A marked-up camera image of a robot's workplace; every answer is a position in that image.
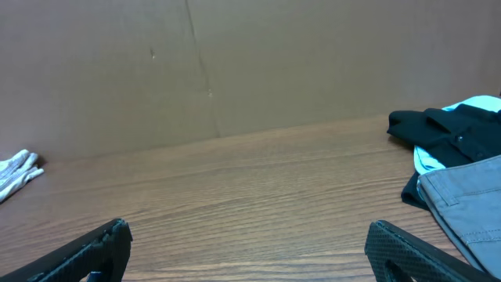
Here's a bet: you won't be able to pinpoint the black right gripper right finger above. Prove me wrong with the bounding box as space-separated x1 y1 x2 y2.
364 220 497 282

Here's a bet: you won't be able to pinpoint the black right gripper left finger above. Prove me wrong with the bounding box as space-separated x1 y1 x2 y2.
1 219 133 282

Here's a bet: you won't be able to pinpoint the grey shorts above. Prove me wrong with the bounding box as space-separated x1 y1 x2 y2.
417 156 500 278

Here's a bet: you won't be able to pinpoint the light blue shirt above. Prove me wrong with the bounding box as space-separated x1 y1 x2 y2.
413 95 500 175

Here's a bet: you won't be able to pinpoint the beige folded shorts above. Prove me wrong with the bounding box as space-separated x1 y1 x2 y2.
1 150 45 202

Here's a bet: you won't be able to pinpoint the black polo shirt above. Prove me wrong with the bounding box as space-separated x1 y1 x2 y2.
387 103 501 211

